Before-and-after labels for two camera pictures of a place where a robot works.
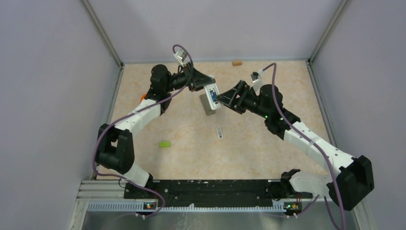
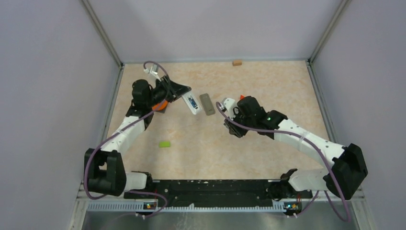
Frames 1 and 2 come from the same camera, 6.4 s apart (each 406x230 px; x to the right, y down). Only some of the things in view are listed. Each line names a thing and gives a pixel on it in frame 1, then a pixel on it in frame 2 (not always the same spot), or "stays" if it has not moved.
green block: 164,143 stays
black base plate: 252,193 stays
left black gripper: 198,78 → 173,90
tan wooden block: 237,63 stays
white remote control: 211,91 → 192,103
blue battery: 213,96 → 194,105
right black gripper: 230,97 → 238,132
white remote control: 208,108 stays
